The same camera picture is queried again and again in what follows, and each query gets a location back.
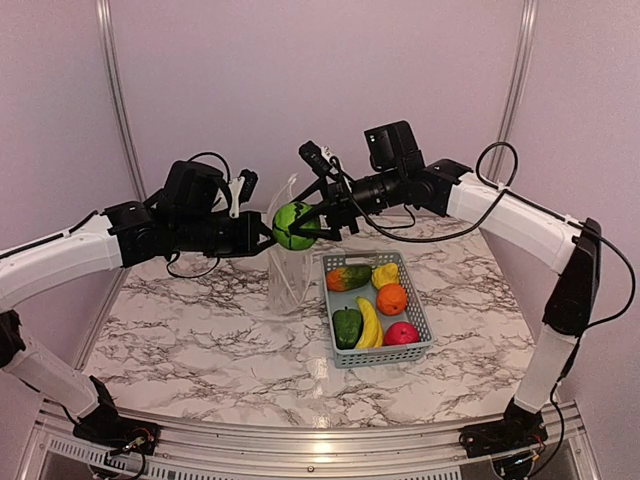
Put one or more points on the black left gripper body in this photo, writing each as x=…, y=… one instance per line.
x=195, y=233

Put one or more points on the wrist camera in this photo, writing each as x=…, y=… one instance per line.
x=312, y=155
x=241, y=189

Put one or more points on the aluminium front rail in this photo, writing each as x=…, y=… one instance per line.
x=190, y=449

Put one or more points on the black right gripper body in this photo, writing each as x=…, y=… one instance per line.
x=390, y=181

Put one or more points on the green orange toy mango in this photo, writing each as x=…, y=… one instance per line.
x=347, y=278

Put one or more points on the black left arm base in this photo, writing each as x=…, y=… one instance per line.
x=104, y=425

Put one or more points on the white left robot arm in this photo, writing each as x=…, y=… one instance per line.
x=39, y=266

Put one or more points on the clear zip top bag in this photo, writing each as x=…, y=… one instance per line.
x=289, y=278

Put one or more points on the orange toy orange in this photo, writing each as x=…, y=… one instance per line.
x=392, y=299

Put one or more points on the left aluminium frame post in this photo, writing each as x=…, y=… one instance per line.
x=117, y=95

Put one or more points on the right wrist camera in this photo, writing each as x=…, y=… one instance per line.
x=312, y=155

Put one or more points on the green toy bell pepper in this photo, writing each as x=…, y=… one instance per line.
x=348, y=325

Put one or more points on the right aluminium frame post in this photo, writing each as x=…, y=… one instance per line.
x=521, y=64

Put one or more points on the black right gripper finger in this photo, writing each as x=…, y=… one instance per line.
x=320, y=187
x=312, y=229

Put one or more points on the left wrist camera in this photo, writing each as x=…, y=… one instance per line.
x=241, y=189

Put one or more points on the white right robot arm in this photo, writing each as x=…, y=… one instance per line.
x=451, y=189

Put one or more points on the grey plastic basket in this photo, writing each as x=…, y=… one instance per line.
x=413, y=314

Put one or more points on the green toy watermelon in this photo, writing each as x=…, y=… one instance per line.
x=286, y=226

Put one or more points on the red toy apple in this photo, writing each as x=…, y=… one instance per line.
x=401, y=333

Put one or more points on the aluminium frame post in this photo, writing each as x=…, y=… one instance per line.
x=521, y=64
x=117, y=95

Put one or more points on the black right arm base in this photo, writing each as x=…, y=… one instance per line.
x=520, y=426

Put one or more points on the yellow toy banana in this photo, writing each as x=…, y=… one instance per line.
x=372, y=335

